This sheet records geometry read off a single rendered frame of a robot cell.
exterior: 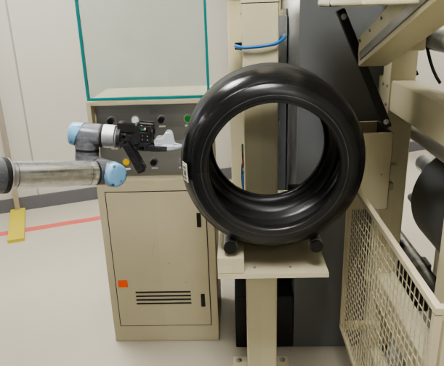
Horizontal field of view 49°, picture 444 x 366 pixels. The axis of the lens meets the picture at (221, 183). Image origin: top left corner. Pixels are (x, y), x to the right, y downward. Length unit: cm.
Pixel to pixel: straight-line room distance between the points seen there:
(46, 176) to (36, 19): 312
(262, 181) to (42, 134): 293
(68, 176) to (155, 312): 133
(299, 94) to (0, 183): 84
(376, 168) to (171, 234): 103
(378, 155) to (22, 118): 330
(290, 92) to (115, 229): 129
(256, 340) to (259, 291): 25
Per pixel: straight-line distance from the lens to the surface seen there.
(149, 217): 238
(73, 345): 283
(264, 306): 218
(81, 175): 147
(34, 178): 141
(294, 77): 147
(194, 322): 264
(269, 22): 182
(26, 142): 457
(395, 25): 141
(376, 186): 193
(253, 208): 183
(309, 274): 168
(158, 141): 159
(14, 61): 447
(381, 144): 188
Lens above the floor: 164
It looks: 20 degrees down
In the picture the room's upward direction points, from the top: 2 degrees counter-clockwise
